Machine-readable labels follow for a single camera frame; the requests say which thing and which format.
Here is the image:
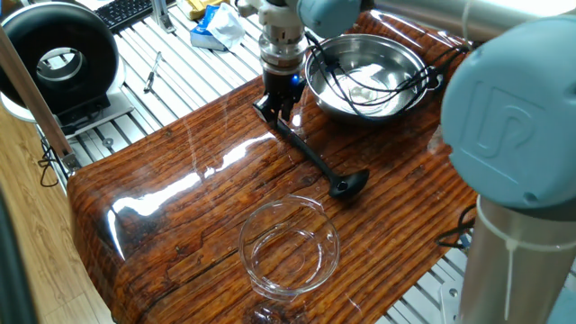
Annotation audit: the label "silver force sensor flange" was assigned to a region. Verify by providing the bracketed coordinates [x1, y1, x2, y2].
[258, 24, 310, 73]

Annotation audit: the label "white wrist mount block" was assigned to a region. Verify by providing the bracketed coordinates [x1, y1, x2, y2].
[236, 0, 307, 32]

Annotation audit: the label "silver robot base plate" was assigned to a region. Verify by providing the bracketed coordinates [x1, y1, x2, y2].
[438, 278, 464, 324]

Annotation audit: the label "yellow box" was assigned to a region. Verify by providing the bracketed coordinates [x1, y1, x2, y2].
[186, 0, 230, 22]

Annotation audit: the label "thin black hanging cable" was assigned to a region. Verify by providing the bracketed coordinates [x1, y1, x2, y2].
[38, 137, 62, 188]

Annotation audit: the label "blue tissue pack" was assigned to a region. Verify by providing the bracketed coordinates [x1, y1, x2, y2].
[189, 4, 229, 51]

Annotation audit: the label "black keyboard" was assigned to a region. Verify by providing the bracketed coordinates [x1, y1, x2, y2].
[94, 0, 176, 33]

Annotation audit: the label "dark panel edge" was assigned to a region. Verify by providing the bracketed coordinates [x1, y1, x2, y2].
[0, 188, 40, 324]

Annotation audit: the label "blue white crumpled package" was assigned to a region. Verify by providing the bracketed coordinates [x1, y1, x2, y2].
[205, 2, 247, 50]

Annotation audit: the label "brown wooden bar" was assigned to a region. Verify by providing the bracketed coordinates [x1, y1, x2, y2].
[0, 26, 82, 175]

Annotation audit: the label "clear glass bowl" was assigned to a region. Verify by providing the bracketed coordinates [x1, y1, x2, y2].
[238, 193, 342, 302]

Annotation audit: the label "steel bowl black handles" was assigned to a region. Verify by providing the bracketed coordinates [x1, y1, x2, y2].
[304, 33, 446, 123]

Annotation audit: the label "black ladle red accents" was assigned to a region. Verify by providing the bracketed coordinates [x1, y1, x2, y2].
[274, 117, 371, 201]

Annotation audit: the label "silver black pen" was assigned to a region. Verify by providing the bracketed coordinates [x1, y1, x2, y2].
[142, 50, 163, 95]

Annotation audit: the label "white zip tie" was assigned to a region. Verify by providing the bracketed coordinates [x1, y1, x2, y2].
[476, 197, 576, 320]

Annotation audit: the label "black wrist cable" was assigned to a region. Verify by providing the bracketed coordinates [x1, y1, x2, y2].
[305, 31, 472, 118]

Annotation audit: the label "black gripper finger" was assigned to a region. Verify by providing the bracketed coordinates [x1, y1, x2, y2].
[274, 101, 296, 123]
[251, 93, 276, 123]

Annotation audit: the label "short aluminium post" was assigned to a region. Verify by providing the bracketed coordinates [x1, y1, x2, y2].
[150, 0, 176, 33]

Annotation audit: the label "black ring device white base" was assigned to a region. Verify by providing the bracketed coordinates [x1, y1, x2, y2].
[0, 1, 135, 139]

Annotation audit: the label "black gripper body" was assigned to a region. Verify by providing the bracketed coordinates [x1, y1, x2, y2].
[263, 70, 307, 107]

